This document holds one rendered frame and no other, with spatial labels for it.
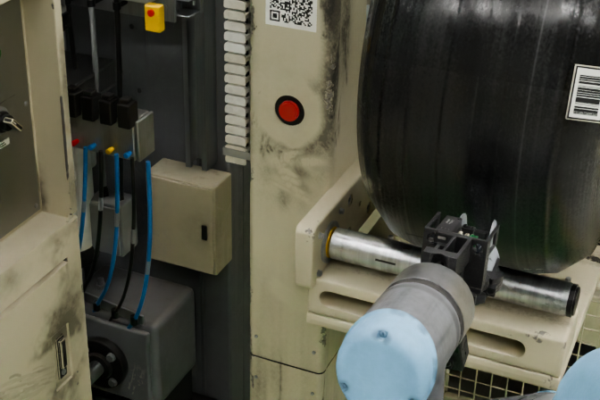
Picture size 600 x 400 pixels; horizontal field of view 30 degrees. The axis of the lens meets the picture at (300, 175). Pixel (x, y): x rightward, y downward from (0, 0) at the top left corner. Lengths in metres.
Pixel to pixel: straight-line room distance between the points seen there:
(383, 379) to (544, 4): 0.45
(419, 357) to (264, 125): 0.66
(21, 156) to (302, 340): 0.52
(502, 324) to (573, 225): 0.21
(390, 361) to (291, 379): 0.80
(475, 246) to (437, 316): 0.18
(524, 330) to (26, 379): 0.69
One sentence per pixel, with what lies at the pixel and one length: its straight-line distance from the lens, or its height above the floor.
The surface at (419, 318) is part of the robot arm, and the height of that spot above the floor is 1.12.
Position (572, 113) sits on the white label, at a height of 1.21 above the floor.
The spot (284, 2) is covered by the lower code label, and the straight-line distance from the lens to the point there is 1.52.
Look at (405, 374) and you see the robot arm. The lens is 1.02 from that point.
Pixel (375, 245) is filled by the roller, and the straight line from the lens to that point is 1.53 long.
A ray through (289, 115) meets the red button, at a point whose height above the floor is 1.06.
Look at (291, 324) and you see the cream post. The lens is 1.75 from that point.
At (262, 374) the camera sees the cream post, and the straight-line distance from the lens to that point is 1.83.
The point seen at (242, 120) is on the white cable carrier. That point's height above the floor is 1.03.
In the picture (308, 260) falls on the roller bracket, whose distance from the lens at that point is 1.52.
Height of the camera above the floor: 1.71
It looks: 28 degrees down
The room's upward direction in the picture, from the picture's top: 1 degrees clockwise
